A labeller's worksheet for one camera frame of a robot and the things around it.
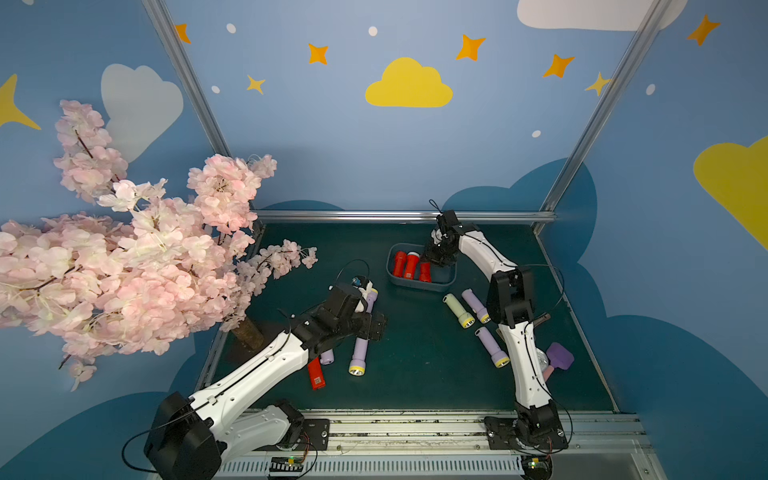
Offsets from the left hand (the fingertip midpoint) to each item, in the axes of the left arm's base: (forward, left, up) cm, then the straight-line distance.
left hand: (374, 312), depth 80 cm
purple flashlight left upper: (+13, +2, -13) cm, 18 cm away
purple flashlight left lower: (-10, +4, -12) cm, 16 cm away
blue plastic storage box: (+19, -5, -12) cm, 23 cm away
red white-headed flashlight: (+26, -12, -13) cm, 31 cm away
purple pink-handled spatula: (-5, -56, -16) cm, 58 cm away
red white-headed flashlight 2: (-13, +16, -13) cm, 24 cm away
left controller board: (-33, +21, -18) cm, 43 cm away
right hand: (+29, -18, -11) cm, 35 cm away
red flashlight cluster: (+28, -8, -13) cm, 32 cm away
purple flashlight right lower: (-7, -36, -11) cm, 38 cm away
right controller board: (-32, -42, -18) cm, 56 cm away
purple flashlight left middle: (-9, +13, -12) cm, 20 cm away
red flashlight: (+22, -17, -11) cm, 30 cm away
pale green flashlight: (+5, -29, -13) cm, 32 cm away
